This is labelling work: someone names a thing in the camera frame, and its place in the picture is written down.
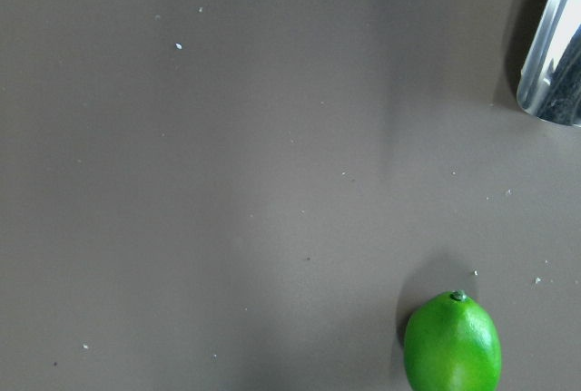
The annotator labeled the green lime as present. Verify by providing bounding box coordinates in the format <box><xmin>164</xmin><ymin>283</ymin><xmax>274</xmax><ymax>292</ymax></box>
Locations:
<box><xmin>403</xmin><ymin>289</ymin><xmax>502</xmax><ymax>390</ymax></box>

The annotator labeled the metal scoop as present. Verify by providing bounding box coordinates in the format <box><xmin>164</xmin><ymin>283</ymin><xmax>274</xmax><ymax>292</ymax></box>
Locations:
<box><xmin>517</xmin><ymin>0</ymin><xmax>580</xmax><ymax>127</ymax></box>

